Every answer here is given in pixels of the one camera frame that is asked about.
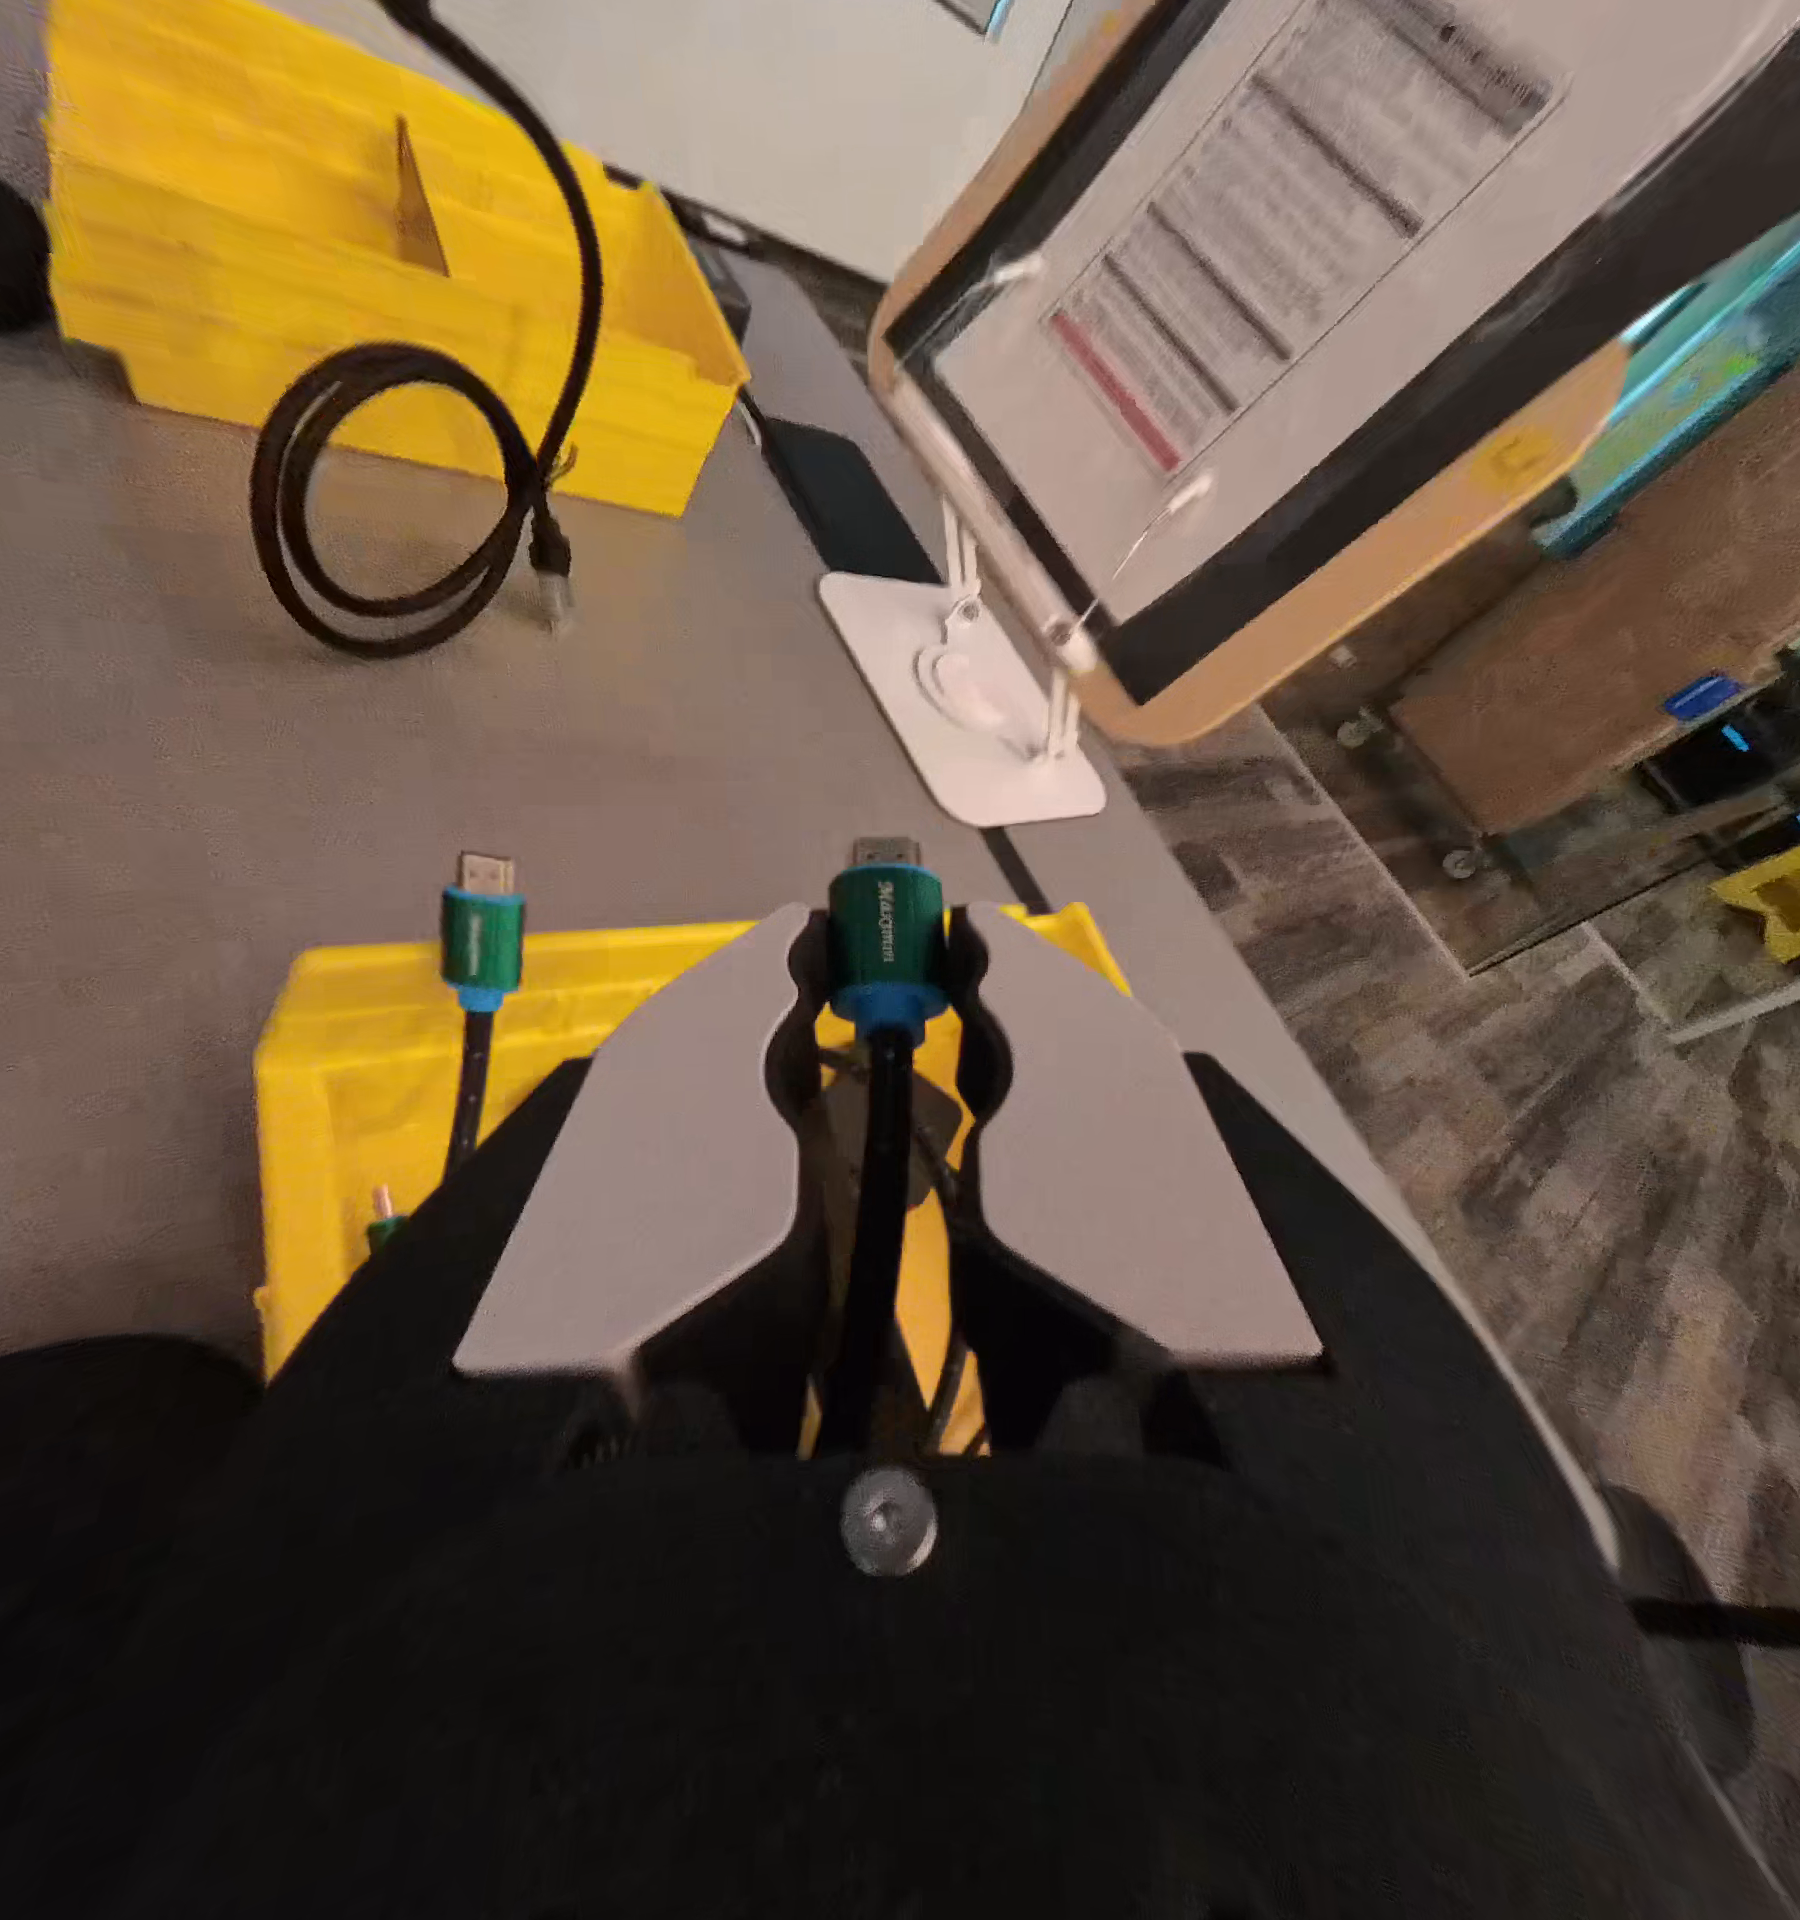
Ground wooden cabinet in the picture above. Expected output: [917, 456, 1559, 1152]
[1388, 323, 1800, 842]

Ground small yellow bin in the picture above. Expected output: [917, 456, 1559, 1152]
[1711, 836, 1800, 964]

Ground black cord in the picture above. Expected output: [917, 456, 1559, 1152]
[1627, 1596, 1800, 1654]

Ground yellow plastic bin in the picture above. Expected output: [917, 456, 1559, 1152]
[252, 896, 1134, 1457]
[41, 0, 751, 524]

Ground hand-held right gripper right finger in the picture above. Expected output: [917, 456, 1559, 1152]
[947, 900, 1325, 1375]

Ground wood-framed sign board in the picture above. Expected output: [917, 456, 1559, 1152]
[863, 0, 1800, 750]

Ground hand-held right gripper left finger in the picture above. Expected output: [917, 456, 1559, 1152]
[449, 900, 834, 1381]

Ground thick black cable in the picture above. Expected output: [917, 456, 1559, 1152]
[249, 0, 614, 660]

